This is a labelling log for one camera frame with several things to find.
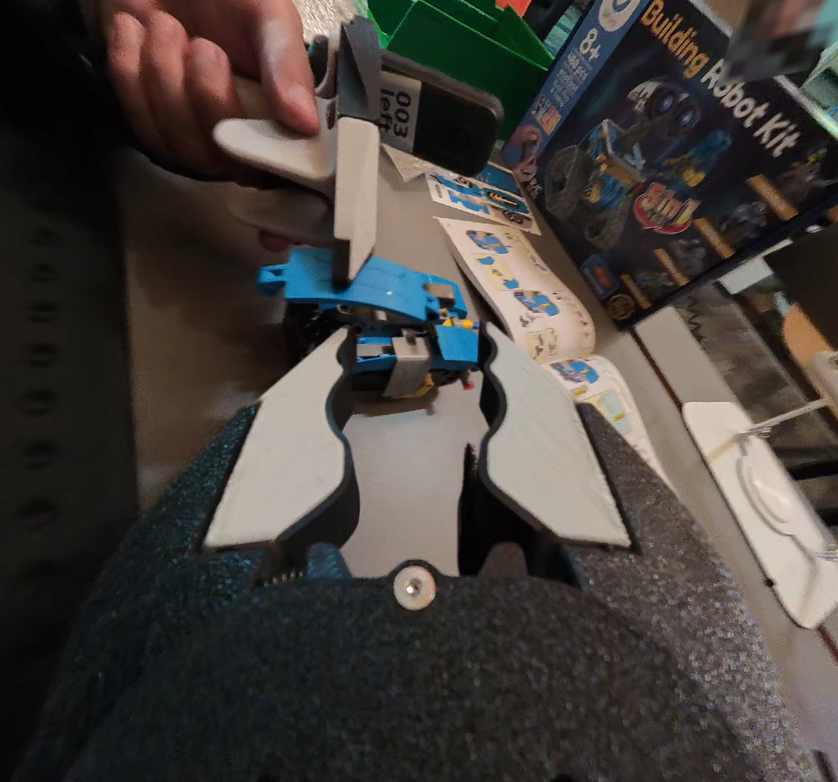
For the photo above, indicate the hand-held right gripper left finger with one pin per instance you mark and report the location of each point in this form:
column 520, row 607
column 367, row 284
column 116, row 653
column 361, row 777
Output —
column 281, row 468

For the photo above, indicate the person's left hand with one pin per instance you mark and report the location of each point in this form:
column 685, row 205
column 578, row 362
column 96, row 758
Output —
column 196, row 42

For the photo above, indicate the printed paper sheet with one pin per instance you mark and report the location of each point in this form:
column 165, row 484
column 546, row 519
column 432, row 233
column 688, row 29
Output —
column 471, row 196

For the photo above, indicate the white instruction booklet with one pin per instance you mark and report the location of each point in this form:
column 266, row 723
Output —
column 524, row 291

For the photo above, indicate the person's left forearm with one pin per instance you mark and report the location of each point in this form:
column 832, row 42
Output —
column 39, row 9

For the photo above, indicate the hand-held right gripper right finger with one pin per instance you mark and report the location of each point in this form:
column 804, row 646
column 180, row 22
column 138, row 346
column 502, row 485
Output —
column 556, row 468

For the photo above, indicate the green plastic bin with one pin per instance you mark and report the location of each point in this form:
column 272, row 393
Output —
column 458, row 49

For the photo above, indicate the grey desk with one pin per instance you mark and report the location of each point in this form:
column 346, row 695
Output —
column 196, row 337

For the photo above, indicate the blue yellow toy brick model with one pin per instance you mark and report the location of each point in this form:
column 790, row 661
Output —
column 406, row 350

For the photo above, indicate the black flat board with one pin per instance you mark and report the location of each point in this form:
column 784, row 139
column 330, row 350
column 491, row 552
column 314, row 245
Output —
column 805, row 271

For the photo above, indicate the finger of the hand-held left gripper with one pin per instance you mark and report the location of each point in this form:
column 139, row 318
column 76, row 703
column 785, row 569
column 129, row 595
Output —
column 357, row 193

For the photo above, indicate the dark blue toy kit box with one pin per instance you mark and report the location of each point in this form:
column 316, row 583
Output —
column 654, row 173

